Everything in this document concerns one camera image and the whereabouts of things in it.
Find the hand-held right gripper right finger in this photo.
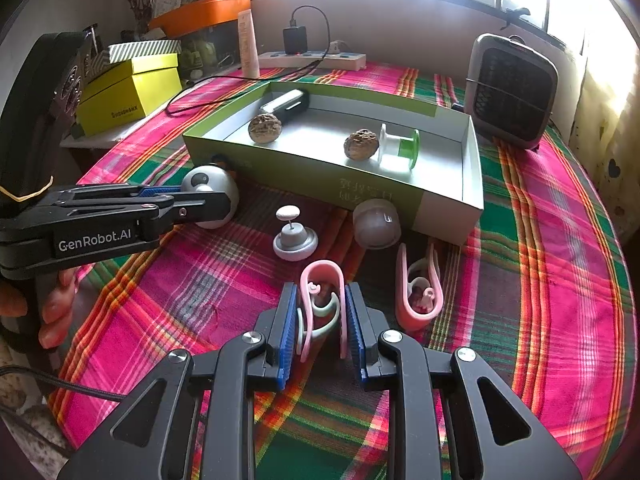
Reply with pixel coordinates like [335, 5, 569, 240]
[344, 282, 583, 480]

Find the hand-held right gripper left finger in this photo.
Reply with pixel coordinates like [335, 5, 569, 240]
[57, 282, 301, 480]

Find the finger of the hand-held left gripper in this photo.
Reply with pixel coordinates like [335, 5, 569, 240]
[75, 194, 237, 241]
[65, 185, 183, 203]

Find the white panda face toy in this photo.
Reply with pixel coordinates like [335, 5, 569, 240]
[180, 164, 241, 231]

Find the pink clip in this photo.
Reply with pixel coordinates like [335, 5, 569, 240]
[395, 240, 443, 332]
[295, 259, 348, 361]

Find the grey white knob stopper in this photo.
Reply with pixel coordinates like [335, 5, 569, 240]
[272, 205, 319, 262]

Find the brown walnut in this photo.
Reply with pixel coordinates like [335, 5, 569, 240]
[343, 128, 379, 162]
[248, 113, 283, 145]

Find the white dome light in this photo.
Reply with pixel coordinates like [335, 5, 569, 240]
[351, 198, 402, 250]

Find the green white cardboard box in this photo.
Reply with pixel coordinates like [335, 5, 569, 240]
[182, 80, 486, 247]

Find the black bike light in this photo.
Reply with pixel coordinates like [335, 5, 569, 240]
[259, 88, 312, 122]

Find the green white spool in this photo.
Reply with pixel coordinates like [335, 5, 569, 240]
[377, 123, 421, 173]

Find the person's left hand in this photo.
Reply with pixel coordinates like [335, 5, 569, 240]
[39, 266, 80, 350]

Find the yellow green box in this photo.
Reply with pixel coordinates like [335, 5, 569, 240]
[75, 53, 182, 137]

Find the green white striped box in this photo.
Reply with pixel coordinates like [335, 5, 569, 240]
[82, 39, 182, 81]

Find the glass tank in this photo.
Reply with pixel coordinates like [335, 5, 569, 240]
[177, 22, 246, 83]

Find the cream tube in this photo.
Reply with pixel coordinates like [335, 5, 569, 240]
[237, 10, 261, 80]

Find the pink green plaid tablecloth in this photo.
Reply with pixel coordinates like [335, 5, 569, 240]
[47, 60, 631, 480]

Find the orange plastic tray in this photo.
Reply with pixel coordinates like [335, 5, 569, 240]
[148, 0, 252, 36]

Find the black charger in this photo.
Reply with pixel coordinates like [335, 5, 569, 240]
[283, 25, 307, 55]

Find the white power strip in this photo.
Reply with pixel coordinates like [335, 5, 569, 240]
[257, 51, 367, 72]

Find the grey black desk heater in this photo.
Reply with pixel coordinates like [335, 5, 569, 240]
[462, 32, 559, 150]

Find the cream patterned curtain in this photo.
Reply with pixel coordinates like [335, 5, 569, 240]
[575, 0, 640, 261]

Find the black charger cable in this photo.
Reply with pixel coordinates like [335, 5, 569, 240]
[166, 6, 332, 116]

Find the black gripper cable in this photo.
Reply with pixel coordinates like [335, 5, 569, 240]
[0, 366, 126, 403]

